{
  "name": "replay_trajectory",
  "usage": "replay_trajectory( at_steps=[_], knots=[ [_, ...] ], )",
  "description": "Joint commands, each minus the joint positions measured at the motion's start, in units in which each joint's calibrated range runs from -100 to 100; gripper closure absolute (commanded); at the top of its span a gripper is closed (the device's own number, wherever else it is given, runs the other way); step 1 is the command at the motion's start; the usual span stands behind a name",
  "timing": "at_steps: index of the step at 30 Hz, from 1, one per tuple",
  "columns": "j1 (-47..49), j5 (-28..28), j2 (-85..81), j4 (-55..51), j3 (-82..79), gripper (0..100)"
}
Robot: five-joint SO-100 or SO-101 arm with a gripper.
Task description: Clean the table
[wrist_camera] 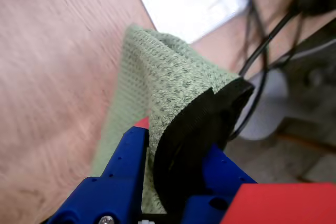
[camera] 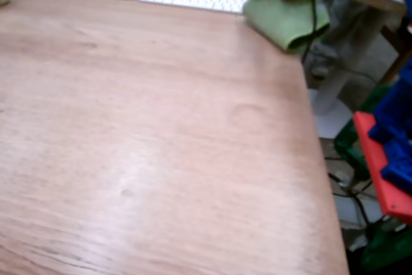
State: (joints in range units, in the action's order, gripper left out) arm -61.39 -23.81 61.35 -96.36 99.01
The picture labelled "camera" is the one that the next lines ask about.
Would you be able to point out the green waffle microfibre cloth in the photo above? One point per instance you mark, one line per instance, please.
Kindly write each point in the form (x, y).
(277, 20)

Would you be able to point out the green clamp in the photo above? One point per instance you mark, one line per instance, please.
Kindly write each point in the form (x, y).
(386, 252)
(347, 139)

